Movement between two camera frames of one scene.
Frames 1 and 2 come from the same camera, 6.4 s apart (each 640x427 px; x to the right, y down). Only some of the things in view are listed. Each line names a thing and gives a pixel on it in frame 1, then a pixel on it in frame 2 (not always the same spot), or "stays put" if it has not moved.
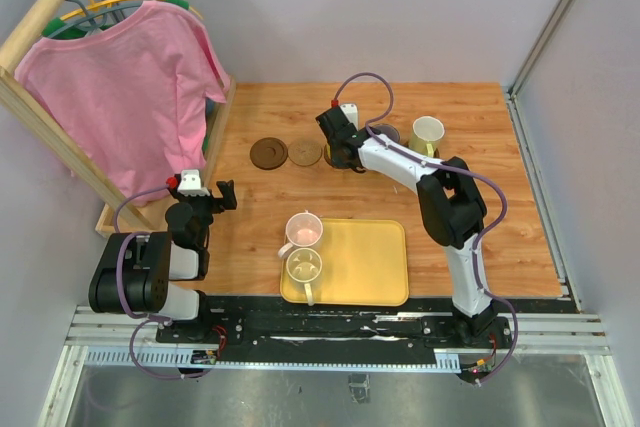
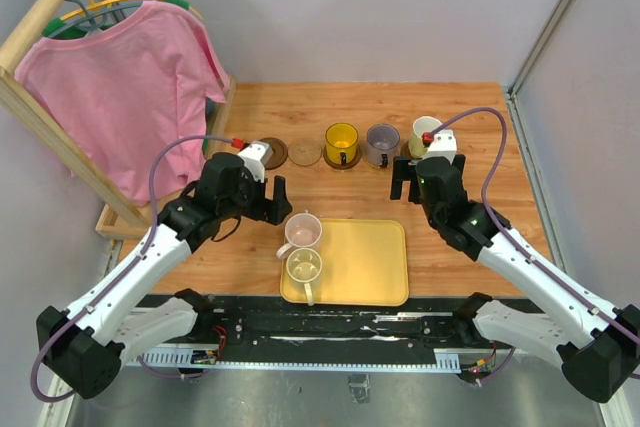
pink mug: [303, 230] stays put
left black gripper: [226, 190] to [273, 211]
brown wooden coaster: [268, 153] stays put
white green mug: [427, 134] stays put
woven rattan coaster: [305, 153] stays put
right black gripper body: [336, 159] to [426, 206]
